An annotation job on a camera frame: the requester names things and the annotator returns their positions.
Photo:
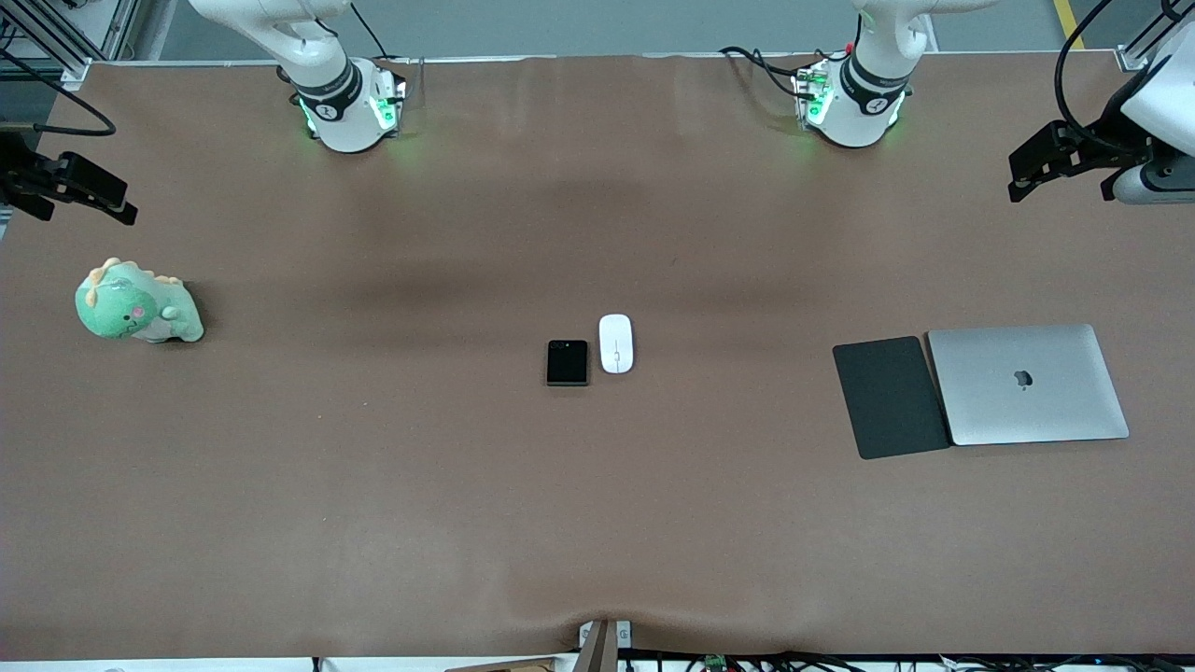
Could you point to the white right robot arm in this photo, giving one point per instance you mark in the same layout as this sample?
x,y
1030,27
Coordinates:
x,y
327,93

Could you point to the green dinosaur plush toy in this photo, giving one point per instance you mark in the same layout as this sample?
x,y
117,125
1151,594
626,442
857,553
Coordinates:
x,y
131,308

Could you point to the black flip phone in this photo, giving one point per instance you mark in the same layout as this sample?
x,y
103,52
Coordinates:
x,y
568,364

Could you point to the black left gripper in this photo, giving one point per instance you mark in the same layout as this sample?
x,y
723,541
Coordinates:
x,y
1108,150

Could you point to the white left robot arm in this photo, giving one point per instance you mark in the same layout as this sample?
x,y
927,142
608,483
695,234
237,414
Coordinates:
x,y
864,93

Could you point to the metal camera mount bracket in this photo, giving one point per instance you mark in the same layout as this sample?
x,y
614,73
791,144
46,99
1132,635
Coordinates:
x,y
602,644

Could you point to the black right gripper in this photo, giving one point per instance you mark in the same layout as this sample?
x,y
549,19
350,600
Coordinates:
x,y
19,174

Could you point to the white computer mouse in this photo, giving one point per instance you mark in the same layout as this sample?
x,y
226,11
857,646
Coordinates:
x,y
616,343

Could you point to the silver closed laptop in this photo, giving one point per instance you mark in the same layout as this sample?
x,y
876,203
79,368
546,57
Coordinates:
x,y
1027,387

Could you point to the black mouse pad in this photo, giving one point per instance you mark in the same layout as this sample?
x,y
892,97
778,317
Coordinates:
x,y
887,397

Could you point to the brown table cover mat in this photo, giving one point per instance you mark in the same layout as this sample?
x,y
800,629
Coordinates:
x,y
597,513

